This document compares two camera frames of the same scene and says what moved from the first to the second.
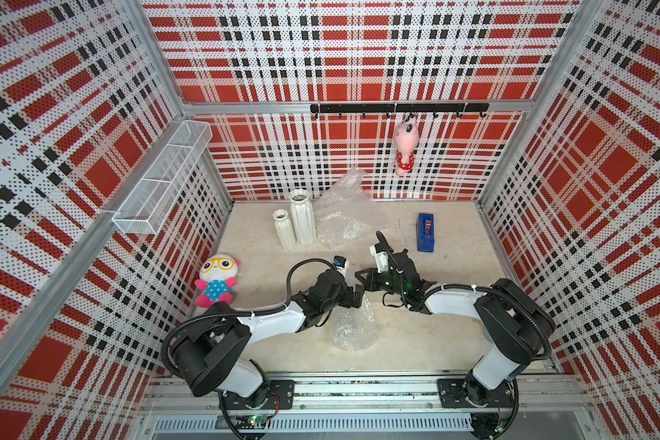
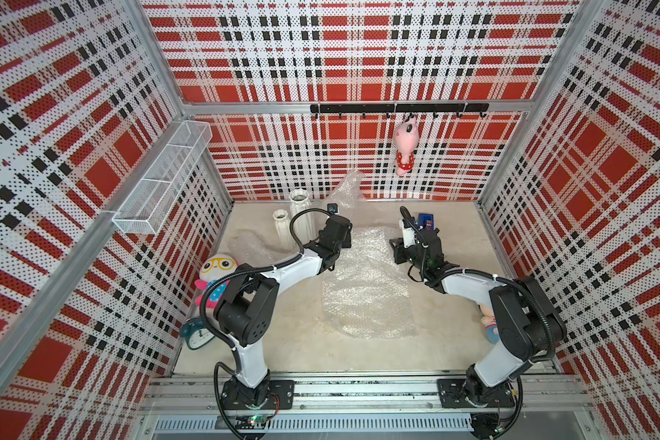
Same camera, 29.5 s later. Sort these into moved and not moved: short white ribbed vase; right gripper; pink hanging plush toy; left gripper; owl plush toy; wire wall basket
Moved: left gripper; right gripper
Not moved: short white ribbed vase; wire wall basket; pink hanging plush toy; owl plush toy
